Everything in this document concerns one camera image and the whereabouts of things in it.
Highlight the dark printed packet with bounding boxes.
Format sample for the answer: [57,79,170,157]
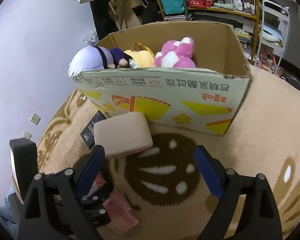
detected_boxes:
[80,111,108,150]

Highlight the pink packet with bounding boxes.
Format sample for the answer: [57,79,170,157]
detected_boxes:
[92,172,139,234]

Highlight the stack of books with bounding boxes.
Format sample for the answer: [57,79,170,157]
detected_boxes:
[164,14,188,22]

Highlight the pile of books and magazines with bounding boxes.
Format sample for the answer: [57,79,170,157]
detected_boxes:
[231,25,253,60]

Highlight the pale pink sponge block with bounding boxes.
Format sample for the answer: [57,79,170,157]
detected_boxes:
[94,112,153,158]

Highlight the purple haired plush doll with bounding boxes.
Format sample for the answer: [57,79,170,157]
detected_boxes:
[68,45,129,77]

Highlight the printed cardboard box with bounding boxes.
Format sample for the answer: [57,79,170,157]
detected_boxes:
[70,20,252,136]

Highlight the yellow plush toy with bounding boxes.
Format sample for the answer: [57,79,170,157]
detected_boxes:
[124,42,156,68]

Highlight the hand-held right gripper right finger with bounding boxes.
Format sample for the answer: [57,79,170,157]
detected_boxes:
[194,145,282,240]

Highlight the clear and yellow plastic bags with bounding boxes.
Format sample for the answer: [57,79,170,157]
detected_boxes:
[84,29,100,44]

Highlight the wooden shelf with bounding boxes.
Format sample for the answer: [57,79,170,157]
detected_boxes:
[150,0,260,63]

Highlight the beige coat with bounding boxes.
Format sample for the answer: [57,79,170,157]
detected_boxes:
[109,0,148,30]

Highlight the pink and white plush toy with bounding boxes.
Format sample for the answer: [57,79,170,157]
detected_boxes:
[154,37,197,68]

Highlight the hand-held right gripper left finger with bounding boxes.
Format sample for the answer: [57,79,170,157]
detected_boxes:
[18,145,105,240]

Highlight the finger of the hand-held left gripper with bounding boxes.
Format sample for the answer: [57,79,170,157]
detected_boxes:
[81,172,114,230]

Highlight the black coat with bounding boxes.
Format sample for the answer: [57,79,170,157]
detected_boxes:
[90,0,115,40]

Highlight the white rolling cart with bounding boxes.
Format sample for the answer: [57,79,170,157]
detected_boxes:
[252,0,290,77]

